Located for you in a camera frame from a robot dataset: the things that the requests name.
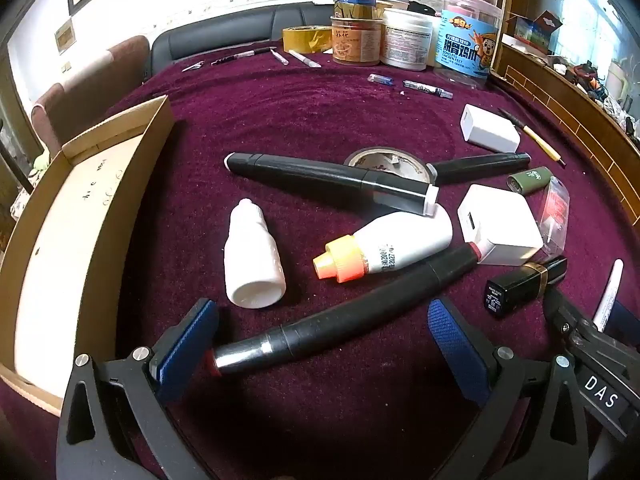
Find green lighter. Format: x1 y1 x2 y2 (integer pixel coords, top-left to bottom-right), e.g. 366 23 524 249
507 166 553 195

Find patterned blanket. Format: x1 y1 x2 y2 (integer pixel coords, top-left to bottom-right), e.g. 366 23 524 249
9 170 37 222

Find small white charger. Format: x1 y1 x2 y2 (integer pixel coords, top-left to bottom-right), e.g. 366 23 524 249
460 103 521 153

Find printed cardboard box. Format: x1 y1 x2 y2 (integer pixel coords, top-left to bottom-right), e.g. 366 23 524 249
506 10 565 56

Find wooden door frame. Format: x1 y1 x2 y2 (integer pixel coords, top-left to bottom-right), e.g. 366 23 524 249
487 0 517 78

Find clear packet red label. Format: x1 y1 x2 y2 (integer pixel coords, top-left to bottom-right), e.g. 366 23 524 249
537 178 571 257

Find small wall plaque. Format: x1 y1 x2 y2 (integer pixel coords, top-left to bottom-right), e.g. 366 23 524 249
53 16 77 54

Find black leather sofa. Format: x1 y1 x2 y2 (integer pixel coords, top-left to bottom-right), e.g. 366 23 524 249
150 1 336 63

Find slim black pen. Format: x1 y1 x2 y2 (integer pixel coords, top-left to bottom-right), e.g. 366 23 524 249
429 152 532 186

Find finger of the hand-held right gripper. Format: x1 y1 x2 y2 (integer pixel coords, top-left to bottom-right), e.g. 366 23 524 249
544 287 601 356
607 301 640 349

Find yellow tape roll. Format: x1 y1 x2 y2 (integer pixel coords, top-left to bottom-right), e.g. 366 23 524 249
282 25 334 55

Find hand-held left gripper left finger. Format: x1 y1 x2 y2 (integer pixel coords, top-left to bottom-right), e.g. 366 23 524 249
56 297 221 480

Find white bottle orange cap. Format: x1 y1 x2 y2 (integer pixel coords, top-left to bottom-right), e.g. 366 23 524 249
313 205 454 283

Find yellow pencil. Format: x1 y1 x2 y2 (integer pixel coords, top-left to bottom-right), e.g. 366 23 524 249
498 108 567 169

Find large white charger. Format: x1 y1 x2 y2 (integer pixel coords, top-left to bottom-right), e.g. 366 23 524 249
457 183 544 266

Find cardboard tray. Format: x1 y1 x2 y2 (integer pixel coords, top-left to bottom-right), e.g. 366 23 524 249
0 94 176 417

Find maroon armchair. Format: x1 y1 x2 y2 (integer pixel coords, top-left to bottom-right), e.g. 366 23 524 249
31 36 152 156

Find pens beside yellow tape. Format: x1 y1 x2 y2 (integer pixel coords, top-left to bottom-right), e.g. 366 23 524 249
287 49 322 69

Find black tape roll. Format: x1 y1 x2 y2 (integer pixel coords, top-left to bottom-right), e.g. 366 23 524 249
343 146 435 184

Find window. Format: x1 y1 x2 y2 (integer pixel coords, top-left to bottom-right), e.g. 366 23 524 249
560 0 631 61

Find black lipstick gold band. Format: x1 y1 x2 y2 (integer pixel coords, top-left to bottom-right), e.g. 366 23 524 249
483 255 569 319

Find black marker red end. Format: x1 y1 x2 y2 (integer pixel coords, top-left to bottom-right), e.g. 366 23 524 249
204 241 482 376

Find black ballpoint pen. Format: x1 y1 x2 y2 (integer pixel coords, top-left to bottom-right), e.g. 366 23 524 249
210 47 277 66

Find small white bottle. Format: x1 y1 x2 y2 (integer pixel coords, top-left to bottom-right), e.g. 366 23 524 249
223 198 287 309

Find white marker pen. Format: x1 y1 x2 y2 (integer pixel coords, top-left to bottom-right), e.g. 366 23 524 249
592 258 625 334

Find wooden sideboard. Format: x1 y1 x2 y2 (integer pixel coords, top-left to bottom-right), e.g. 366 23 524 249
492 42 640 226

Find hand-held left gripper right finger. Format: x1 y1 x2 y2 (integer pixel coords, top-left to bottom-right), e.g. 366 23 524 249
427 298 591 480

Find white plastic tub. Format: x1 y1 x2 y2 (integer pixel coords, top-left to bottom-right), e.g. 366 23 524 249
381 8 434 71

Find black marker white cap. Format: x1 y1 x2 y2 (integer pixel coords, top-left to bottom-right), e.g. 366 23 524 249
224 152 440 218

